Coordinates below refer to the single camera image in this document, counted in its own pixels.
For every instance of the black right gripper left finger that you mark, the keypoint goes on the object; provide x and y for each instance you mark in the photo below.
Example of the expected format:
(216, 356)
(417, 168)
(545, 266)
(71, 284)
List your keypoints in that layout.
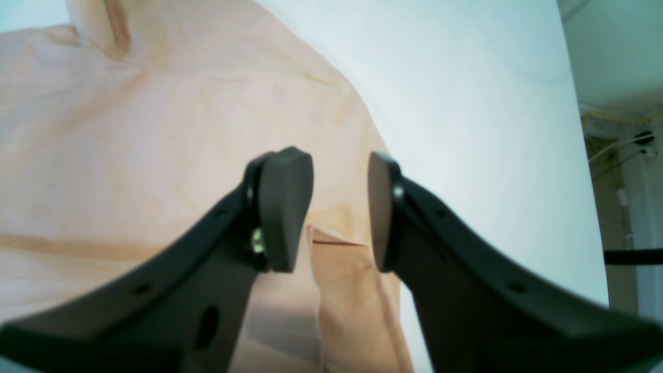
(181, 311)

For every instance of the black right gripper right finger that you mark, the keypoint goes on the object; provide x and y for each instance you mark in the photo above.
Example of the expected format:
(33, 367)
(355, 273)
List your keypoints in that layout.
(480, 311)

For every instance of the peach orange T-shirt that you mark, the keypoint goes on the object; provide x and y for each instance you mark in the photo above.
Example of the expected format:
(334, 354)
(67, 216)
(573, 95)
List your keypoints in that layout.
(125, 126)

